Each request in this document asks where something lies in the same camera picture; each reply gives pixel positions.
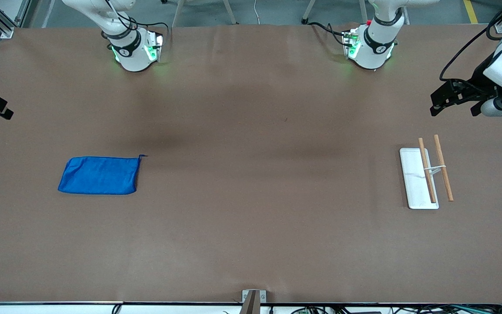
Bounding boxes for blue microfiber towel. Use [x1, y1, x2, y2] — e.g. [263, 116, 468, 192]
[58, 154, 148, 195]

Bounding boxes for white rectangular tray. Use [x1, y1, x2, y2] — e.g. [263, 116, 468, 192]
[399, 134, 455, 210]

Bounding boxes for grey metal stand legs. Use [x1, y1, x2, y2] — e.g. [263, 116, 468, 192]
[301, 0, 367, 25]
[170, 0, 238, 27]

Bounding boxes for black left arm wrist cable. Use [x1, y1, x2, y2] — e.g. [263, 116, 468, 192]
[439, 0, 502, 82]

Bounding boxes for black left arm base cable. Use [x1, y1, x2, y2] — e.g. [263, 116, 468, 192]
[308, 21, 348, 48]

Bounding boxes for black arm base cable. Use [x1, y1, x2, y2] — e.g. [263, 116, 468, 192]
[101, 0, 172, 48]
[308, 21, 348, 48]

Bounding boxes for black right arm base cable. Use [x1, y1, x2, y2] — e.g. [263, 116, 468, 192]
[101, 0, 172, 48]

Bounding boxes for grey metal mounting bracket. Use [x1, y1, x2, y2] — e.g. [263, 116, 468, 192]
[241, 289, 267, 314]

